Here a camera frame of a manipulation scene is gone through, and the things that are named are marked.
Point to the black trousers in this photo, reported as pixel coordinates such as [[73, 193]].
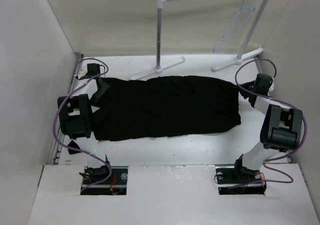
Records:
[[167, 106]]

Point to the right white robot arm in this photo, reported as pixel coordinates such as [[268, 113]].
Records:
[[280, 133]]

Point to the right aluminium table rail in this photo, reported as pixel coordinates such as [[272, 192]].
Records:
[[258, 65]]

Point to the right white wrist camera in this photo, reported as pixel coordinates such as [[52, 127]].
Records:
[[271, 87]]

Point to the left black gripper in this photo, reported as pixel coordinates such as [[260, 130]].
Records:
[[103, 88]]

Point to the left aluminium table rail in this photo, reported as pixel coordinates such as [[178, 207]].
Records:
[[63, 120]]

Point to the aluminium table rail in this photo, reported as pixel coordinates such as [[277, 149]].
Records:
[[63, 120], [258, 65]]

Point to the white clothes rack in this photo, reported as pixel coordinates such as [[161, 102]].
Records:
[[238, 59]]

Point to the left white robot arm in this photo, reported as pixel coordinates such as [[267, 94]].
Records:
[[72, 126]]

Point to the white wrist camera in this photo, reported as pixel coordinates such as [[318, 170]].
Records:
[[271, 87], [81, 75]]

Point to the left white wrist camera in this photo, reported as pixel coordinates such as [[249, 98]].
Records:
[[81, 75]]

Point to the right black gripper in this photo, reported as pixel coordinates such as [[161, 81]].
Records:
[[242, 89]]

